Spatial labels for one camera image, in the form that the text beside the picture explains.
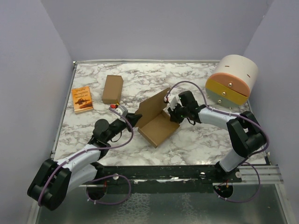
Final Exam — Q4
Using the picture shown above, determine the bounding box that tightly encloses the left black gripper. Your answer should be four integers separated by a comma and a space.
105, 112, 142, 142

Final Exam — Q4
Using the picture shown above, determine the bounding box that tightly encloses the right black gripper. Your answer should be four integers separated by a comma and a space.
168, 102, 189, 124

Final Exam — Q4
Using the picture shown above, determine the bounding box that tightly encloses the brown cardboard box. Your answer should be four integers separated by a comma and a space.
135, 88, 180, 148

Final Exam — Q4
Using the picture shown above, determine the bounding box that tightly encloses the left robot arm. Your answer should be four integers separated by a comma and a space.
27, 113, 142, 210

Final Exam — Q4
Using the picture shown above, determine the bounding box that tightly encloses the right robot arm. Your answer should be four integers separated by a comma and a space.
164, 91, 269, 182

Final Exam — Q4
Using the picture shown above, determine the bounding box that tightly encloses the small folded cardboard box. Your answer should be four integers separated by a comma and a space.
102, 75, 123, 104

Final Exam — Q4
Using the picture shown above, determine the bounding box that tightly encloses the orange book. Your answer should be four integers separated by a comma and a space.
71, 86, 93, 114

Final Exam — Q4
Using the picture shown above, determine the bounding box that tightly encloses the white cylinder with coloured base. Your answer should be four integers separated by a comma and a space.
205, 55, 258, 108

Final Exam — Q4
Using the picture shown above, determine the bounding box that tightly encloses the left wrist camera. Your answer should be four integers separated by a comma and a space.
110, 104, 128, 117

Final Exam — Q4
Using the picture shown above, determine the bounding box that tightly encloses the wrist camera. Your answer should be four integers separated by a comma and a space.
164, 94, 178, 112
110, 104, 128, 117

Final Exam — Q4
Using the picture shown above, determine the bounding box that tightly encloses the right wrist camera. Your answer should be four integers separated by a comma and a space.
164, 94, 178, 112

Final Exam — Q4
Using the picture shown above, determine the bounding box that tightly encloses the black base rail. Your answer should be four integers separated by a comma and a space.
86, 163, 242, 199

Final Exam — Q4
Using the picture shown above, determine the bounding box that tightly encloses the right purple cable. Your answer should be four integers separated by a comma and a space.
164, 80, 270, 204

